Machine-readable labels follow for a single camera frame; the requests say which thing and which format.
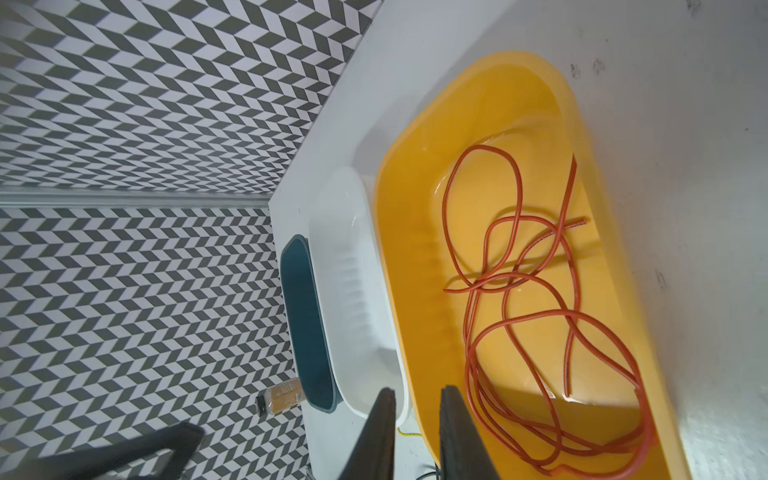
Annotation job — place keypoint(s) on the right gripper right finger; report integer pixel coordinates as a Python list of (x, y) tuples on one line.
[(462, 452)]

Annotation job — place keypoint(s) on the dark teal tray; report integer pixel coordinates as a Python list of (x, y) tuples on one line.
[(306, 327)]

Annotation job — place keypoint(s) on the yellow tray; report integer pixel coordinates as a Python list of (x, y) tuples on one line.
[(509, 280)]

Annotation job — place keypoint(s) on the white tray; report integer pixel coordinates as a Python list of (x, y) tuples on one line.
[(360, 332)]

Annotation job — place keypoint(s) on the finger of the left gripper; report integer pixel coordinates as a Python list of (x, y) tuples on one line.
[(182, 439)]

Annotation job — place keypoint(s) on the left spice jar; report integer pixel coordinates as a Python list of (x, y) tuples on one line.
[(280, 397)]

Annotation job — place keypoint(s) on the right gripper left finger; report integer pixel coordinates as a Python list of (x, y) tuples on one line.
[(373, 454)]

